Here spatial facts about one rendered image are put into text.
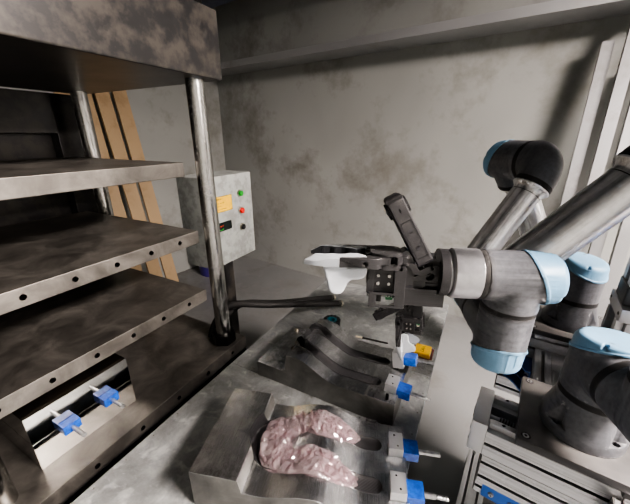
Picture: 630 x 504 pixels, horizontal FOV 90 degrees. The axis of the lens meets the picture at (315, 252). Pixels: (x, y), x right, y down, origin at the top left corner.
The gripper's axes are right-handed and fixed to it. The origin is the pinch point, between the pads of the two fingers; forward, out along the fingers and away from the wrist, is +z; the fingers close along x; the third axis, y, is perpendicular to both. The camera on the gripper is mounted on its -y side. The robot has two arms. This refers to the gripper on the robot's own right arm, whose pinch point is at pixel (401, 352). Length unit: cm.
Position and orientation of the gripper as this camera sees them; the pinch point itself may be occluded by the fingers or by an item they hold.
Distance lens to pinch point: 116.4
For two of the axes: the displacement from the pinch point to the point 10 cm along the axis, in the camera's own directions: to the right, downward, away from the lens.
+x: 4.7, -1.7, 8.7
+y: 8.8, 0.2, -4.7
